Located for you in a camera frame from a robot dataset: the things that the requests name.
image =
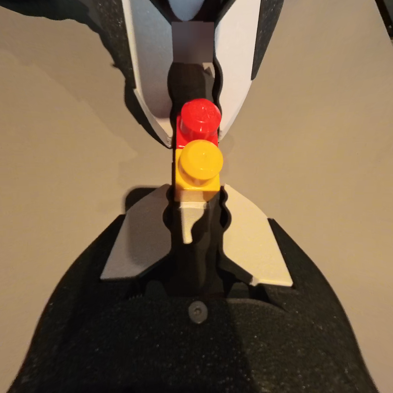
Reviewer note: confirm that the red mega block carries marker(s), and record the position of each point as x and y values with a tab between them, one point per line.
199	119

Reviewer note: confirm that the yellow mega block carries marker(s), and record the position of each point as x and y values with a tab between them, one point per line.
199	162

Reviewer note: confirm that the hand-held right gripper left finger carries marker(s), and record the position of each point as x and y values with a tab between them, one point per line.
141	242

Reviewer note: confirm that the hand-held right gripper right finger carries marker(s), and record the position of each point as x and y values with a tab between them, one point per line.
254	245

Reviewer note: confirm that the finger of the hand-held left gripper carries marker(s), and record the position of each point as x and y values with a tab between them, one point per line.
236	55
150	61

